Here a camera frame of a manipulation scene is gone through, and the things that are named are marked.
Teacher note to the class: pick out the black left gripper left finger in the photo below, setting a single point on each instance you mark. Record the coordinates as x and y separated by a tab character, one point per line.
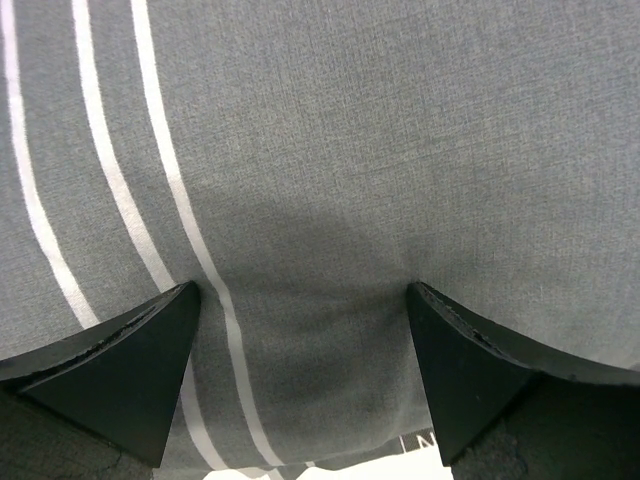
105	397

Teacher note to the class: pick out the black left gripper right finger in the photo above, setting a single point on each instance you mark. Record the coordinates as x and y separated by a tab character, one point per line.
497	397

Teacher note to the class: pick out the grey striped pillowcase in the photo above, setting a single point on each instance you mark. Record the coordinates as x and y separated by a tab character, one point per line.
303	162

